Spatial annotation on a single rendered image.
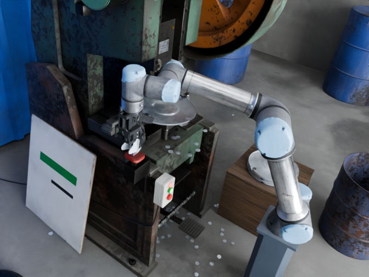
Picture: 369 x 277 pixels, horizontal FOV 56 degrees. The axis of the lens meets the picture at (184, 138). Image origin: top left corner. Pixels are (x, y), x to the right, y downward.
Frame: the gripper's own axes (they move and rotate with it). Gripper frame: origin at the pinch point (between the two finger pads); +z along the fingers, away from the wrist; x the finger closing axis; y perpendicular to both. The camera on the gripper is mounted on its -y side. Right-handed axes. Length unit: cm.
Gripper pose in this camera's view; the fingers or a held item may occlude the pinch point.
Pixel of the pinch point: (134, 151)
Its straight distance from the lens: 136.3
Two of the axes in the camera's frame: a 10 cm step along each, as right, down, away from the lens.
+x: 8.2, 4.0, -4.2
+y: -5.7, 4.1, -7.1
